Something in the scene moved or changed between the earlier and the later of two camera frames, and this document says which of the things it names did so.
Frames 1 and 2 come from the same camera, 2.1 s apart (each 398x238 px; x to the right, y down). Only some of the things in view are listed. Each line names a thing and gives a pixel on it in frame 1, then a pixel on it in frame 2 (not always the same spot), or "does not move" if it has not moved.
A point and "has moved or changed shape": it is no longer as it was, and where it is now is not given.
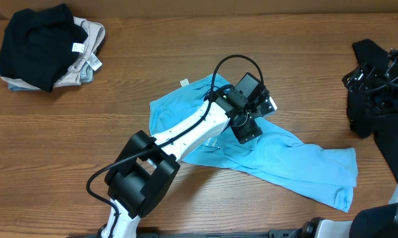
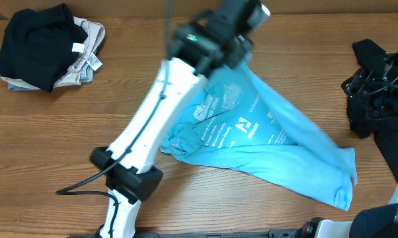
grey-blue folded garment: (86, 74) does not move
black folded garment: (38, 45) does not move
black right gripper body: (369, 80) does not move
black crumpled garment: (389, 127) does not move
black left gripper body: (263, 100) -> (238, 53)
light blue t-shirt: (280, 154) has moved or changed shape
